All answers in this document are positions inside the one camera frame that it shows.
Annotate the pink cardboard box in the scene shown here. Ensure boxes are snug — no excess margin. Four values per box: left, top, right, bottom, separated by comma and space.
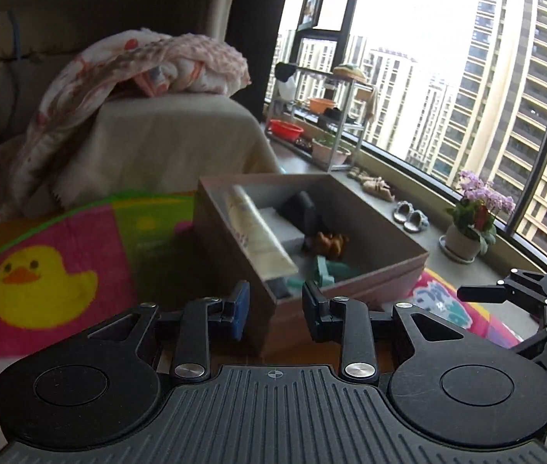
192, 172, 429, 353

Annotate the white cream tube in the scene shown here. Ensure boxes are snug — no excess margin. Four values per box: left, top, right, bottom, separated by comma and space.
225, 184, 299, 281

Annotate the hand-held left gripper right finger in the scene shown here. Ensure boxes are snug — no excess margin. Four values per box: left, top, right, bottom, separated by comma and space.
302, 280, 482, 382

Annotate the red plastic basin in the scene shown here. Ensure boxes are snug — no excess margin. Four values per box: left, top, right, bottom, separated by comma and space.
268, 119, 304, 142

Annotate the potted pink flower plant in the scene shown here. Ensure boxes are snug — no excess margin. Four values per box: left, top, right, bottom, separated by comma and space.
439, 170, 516, 264

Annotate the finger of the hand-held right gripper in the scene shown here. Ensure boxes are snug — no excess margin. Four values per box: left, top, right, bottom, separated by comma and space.
515, 329, 547, 363
458, 269, 547, 306

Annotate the green plastic piece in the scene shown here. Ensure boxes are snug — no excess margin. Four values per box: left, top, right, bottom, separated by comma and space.
334, 261, 366, 281

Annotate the teal plastic bottle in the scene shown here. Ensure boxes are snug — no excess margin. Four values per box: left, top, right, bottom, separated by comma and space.
313, 256, 337, 286

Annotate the colourful play mat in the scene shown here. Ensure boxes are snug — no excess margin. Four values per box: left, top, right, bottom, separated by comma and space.
0, 191, 525, 445

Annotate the beige covered sofa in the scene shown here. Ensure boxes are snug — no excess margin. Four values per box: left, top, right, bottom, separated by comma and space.
0, 0, 284, 225

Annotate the brown toy bear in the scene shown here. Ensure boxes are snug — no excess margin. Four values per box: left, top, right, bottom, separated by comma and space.
314, 231, 350, 258

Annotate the black curved plastic object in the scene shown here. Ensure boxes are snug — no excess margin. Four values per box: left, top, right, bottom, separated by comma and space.
276, 192, 320, 247

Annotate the black window frame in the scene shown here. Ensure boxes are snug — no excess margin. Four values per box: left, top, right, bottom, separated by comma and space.
266, 0, 547, 281

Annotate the grey slipper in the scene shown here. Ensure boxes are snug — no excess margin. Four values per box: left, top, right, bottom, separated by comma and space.
405, 210, 429, 234
393, 201, 416, 225

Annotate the pair of beige shoes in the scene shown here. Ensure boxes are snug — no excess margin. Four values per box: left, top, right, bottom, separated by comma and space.
348, 167, 395, 202

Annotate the black cloth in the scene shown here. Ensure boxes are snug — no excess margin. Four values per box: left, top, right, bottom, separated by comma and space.
274, 62, 299, 83

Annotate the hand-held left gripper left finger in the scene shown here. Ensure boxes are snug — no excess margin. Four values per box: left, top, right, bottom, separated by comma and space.
80, 280, 250, 382

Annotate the metal storage rack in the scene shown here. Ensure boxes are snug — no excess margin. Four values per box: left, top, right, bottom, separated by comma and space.
264, 64, 375, 172

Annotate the pink printed blanket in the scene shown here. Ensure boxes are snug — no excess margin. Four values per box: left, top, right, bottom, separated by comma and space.
0, 29, 252, 223

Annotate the potted green plant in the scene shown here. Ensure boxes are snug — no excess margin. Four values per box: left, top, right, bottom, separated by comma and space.
311, 136, 351, 165

